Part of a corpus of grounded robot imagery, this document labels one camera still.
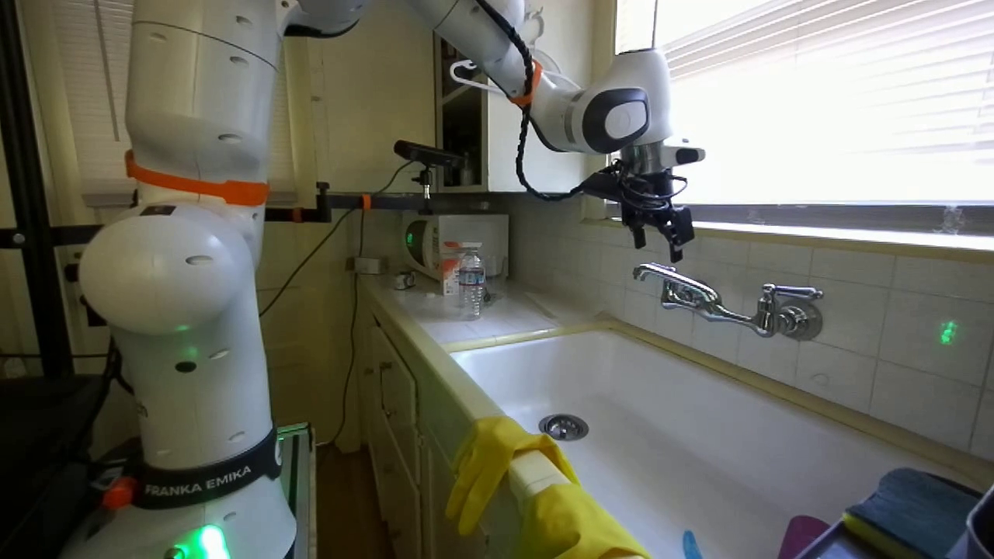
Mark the white sink basin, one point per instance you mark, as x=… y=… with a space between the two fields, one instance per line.
x=672 y=445

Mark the small window blind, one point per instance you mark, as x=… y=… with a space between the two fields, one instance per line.
x=88 y=102

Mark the large white window blind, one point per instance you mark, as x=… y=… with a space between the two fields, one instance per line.
x=827 y=93

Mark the white wall outlet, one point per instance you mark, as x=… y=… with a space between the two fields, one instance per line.
x=364 y=266

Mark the black clamp bar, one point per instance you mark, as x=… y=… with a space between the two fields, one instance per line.
x=392 y=204

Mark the yellow and teal sponge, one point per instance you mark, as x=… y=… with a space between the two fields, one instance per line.
x=919 y=508

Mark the black metal stand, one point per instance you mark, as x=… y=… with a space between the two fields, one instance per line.
x=31 y=207

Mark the blue plastic knife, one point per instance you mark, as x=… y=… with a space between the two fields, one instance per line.
x=690 y=548

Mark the yellow cloth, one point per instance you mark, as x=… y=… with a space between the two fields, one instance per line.
x=487 y=455

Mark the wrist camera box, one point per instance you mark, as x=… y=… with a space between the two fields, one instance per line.
x=678 y=153

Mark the white bottle with red label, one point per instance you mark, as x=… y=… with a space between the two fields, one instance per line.
x=448 y=275

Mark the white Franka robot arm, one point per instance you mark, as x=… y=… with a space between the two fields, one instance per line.
x=198 y=311

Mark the clear plastic water bottle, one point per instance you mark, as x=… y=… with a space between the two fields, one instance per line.
x=471 y=282

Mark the chrome wall tap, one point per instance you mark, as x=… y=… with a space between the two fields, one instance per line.
x=786 y=311

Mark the metal sink drain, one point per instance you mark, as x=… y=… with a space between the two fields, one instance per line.
x=564 y=426

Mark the open white wall cabinet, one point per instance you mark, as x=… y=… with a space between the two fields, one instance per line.
x=539 y=124

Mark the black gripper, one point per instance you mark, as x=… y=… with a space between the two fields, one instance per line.
x=645 y=191

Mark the purple plastic cup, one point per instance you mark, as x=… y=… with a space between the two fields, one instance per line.
x=802 y=537

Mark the yellow rubber glove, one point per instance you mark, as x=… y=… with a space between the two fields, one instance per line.
x=578 y=522

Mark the black camera on stand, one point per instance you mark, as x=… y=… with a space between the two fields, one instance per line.
x=425 y=153

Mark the green framed robot table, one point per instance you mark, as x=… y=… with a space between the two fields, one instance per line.
x=301 y=485

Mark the cream base cabinet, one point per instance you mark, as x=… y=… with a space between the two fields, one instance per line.
x=400 y=415

